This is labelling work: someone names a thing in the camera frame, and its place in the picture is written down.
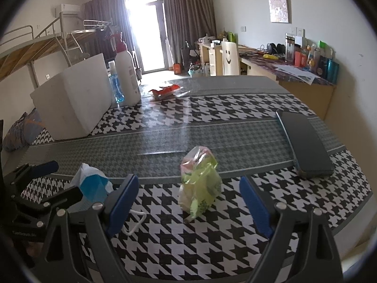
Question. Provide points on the glass balcony door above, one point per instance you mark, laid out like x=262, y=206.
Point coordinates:
x=150, y=35

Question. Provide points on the red container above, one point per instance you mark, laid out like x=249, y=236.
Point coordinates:
x=177, y=68

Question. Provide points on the houndstooth tablecloth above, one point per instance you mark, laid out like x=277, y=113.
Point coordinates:
x=206, y=118

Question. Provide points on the metal bunk bed ladder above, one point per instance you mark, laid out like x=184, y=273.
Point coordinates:
x=72, y=50

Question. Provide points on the grey-brown curtain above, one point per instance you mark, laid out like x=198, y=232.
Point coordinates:
x=100, y=8
x=188, y=20

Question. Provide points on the red snack packet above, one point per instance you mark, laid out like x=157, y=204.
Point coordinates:
x=165, y=91

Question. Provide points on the yellow-green plastic bag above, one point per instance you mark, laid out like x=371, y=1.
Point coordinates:
x=200, y=185

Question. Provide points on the white wall sockets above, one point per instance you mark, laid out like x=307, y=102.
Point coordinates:
x=298, y=31

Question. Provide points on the yellow object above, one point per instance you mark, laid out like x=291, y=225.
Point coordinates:
x=269, y=56

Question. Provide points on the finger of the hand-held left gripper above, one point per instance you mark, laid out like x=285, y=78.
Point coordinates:
x=44, y=167
x=64, y=194

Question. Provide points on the dark hanging clothes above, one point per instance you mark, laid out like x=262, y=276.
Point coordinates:
x=104, y=37

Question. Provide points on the white air conditioner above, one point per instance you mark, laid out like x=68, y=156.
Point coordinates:
x=66, y=9

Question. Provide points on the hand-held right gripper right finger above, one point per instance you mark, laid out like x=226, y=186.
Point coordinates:
x=256, y=206

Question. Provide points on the dark smartphone with blue case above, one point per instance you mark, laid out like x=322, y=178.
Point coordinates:
x=306, y=144

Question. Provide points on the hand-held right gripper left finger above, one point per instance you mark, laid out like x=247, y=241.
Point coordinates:
x=123, y=203

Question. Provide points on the wall poster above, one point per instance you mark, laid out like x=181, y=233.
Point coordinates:
x=279, y=9

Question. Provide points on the row of bottles and cans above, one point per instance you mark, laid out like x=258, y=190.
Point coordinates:
x=318, y=59

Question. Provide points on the black headphones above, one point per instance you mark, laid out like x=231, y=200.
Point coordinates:
x=275, y=48

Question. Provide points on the sheets of paper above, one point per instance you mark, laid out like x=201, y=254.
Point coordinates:
x=297, y=73

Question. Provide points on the blue face mask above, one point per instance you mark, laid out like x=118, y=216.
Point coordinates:
x=91, y=182

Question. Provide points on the blue bedding bundle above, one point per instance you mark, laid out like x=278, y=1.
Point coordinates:
x=20, y=132

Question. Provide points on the white pump bottle red top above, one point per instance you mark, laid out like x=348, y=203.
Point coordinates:
x=127, y=73

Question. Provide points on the clear bottle of blue liquid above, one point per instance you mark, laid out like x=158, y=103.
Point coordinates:
x=115, y=90

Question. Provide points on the metal bunk bed wooden slats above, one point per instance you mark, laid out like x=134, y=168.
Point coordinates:
x=26, y=50

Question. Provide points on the white foam box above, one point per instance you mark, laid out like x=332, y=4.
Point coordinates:
x=70, y=103

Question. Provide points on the wooden chair with smiley face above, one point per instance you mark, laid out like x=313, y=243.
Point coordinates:
x=230, y=57

